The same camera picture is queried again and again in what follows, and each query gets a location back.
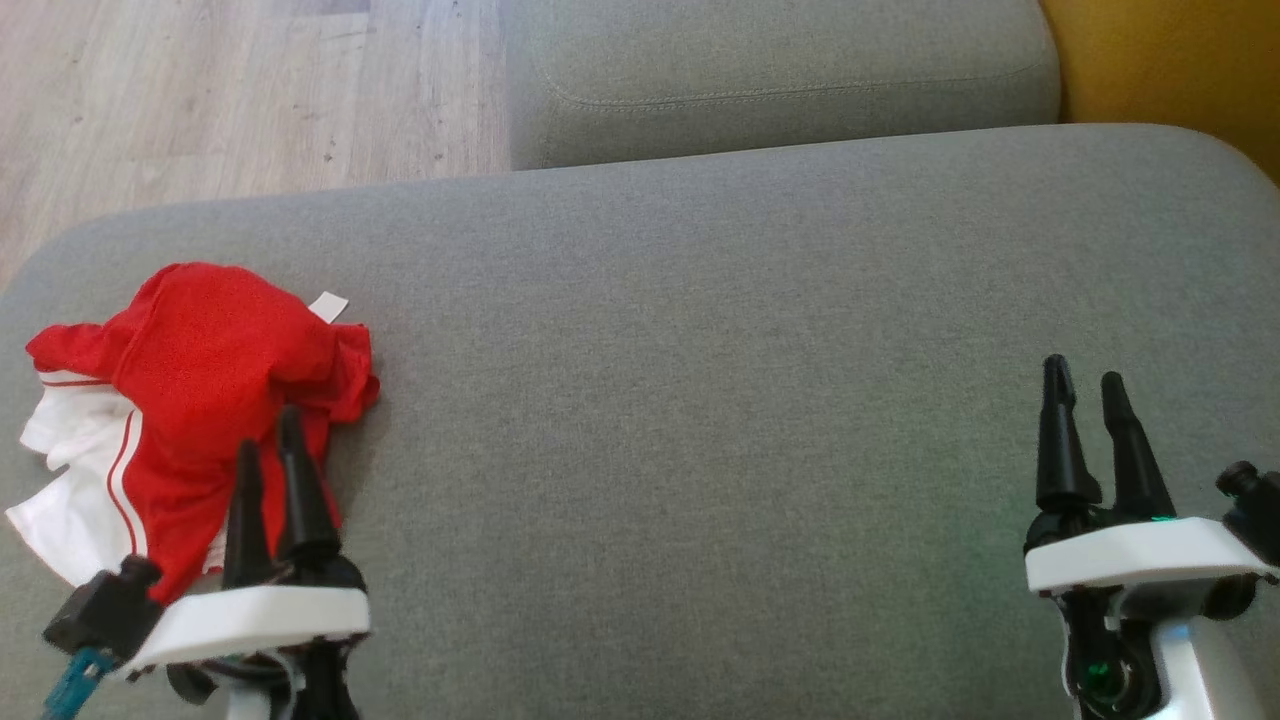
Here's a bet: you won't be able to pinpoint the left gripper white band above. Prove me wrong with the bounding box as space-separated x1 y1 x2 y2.
118 404 373 720

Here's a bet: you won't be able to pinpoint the wide yellow sofa back cushion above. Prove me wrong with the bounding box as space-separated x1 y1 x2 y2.
1038 0 1280 186

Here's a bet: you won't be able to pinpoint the red number 23 basketball jersey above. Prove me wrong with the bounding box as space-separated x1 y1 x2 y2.
5 370 346 606

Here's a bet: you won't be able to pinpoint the medium grey sofa seat cushion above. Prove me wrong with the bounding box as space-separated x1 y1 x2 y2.
505 0 1063 171

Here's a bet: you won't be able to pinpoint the teal left camera connector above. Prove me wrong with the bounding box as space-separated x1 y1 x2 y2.
42 645 117 720

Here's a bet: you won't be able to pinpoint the large grey sofa seat cushion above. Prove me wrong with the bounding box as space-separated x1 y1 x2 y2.
0 123 1280 720

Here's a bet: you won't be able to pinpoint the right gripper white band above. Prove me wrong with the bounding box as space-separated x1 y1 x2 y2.
1024 354 1280 720

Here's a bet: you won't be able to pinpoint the red shorts with white stripe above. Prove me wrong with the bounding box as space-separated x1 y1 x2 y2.
25 262 381 451

